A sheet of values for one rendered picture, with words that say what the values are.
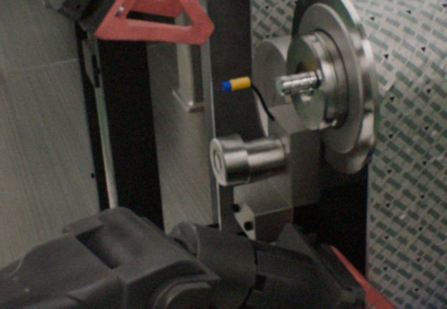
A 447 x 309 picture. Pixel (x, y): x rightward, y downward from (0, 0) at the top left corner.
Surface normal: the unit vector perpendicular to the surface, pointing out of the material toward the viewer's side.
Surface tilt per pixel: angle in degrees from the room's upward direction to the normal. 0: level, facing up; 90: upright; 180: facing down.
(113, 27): 103
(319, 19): 90
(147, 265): 12
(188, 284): 31
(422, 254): 90
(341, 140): 90
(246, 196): 0
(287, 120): 0
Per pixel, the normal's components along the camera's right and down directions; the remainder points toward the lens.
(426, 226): 0.32, 0.43
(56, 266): 0.15, -0.84
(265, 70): -0.94, 0.20
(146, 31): 0.57, 0.54
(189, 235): -0.84, -0.28
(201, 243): 0.55, -0.47
